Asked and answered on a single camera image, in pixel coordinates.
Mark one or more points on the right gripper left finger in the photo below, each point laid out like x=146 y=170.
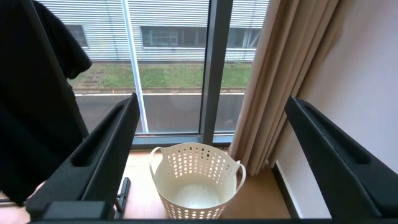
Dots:
x=93 y=174

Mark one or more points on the black clothes rack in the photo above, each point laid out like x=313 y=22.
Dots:
x=124 y=193

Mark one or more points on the white laundry basket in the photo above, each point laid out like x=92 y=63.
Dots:
x=196 y=174

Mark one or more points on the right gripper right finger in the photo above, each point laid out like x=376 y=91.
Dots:
x=351 y=186

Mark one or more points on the window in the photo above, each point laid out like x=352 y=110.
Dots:
x=214 y=77

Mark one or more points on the beige curtain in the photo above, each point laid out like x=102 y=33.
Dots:
x=286 y=77

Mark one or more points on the black garment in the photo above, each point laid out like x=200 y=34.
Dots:
x=31 y=109

